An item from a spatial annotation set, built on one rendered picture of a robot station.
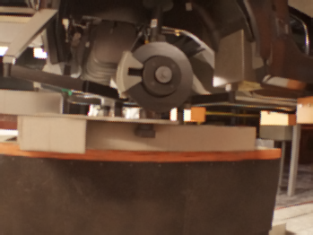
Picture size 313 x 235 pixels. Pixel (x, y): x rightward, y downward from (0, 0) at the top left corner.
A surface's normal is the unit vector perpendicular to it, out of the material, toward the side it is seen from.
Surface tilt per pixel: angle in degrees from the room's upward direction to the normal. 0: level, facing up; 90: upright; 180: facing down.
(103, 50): 90
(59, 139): 90
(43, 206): 90
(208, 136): 90
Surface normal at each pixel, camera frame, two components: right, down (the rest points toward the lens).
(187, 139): 0.33, -0.02
